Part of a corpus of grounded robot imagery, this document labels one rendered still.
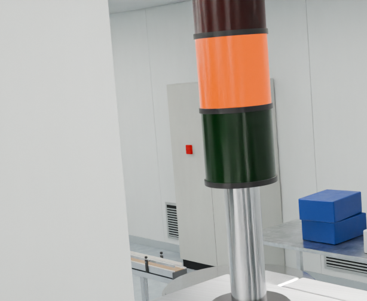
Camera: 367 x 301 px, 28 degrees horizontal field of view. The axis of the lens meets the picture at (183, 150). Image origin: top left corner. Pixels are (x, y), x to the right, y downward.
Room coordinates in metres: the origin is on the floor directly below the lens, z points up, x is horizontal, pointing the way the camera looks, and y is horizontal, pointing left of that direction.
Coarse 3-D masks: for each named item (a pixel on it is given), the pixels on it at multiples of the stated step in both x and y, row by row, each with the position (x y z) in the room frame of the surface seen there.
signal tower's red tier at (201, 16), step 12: (192, 0) 0.51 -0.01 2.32; (204, 0) 0.50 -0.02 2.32; (216, 0) 0.49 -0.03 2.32; (228, 0) 0.49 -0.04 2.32; (240, 0) 0.49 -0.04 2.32; (252, 0) 0.49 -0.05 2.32; (264, 0) 0.51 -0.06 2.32; (204, 12) 0.50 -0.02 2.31; (216, 12) 0.49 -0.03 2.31; (228, 12) 0.49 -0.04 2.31; (240, 12) 0.49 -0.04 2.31; (252, 12) 0.49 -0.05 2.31; (264, 12) 0.50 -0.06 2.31; (204, 24) 0.50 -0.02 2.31; (216, 24) 0.49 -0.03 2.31; (228, 24) 0.49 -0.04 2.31; (240, 24) 0.49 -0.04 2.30; (252, 24) 0.49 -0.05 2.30; (264, 24) 0.50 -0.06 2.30
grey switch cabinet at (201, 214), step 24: (168, 96) 8.18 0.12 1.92; (192, 96) 7.88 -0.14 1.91; (192, 120) 7.90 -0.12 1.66; (192, 144) 7.92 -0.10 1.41; (192, 168) 7.94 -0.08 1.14; (192, 192) 7.97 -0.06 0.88; (216, 192) 7.68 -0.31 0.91; (264, 192) 7.39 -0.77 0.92; (192, 216) 7.99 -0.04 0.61; (216, 216) 7.70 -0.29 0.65; (264, 216) 7.37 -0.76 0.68; (192, 240) 8.01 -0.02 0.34; (216, 240) 7.72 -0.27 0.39; (192, 264) 8.07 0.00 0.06; (216, 264) 7.74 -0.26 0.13
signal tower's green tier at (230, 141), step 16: (256, 112) 0.49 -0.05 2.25; (208, 128) 0.50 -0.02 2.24; (224, 128) 0.49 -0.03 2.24; (240, 128) 0.49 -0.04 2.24; (256, 128) 0.49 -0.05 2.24; (272, 128) 0.51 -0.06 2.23; (208, 144) 0.50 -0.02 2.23; (224, 144) 0.49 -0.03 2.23; (240, 144) 0.49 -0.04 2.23; (256, 144) 0.49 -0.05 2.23; (272, 144) 0.50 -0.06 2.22; (208, 160) 0.50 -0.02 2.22; (224, 160) 0.49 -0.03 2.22; (240, 160) 0.49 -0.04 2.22; (256, 160) 0.49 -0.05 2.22; (272, 160) 0.50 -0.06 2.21; (208, 176) 0.50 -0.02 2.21; (224, 176) 0.49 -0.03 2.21; (240, 176) 0.49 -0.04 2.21; (256, 176) 0.49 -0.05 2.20; (272, 176) 0.50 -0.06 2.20
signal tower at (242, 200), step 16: (208, 32) 0.49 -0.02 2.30; (224, 32) 0.49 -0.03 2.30; (240, 32) 0.49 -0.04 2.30; (256, 32) 0.49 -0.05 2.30; (208, 112) 0.50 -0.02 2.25; (224, 112) 0.49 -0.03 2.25; (240, 112) 0.49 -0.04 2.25; (224, 192) 0.51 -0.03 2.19; (240, 192) 0.50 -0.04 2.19; (256, 192) 0.51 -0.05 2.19; (240, 208) 0.50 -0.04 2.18; (256, 208) 0.50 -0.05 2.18; (240, 224) 0.50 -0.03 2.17; (256, 224) 0.50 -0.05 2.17; (240, 240) 0.50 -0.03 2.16; (256, 240) 0.50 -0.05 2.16; (240, 256) 0.50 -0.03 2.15; (256, 256) 0.50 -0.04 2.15; (240, 272) 0.50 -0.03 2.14; (256, 272) 0.50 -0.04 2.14; (240, 288) 0.50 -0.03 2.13; (256, 288) 0.50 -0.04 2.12
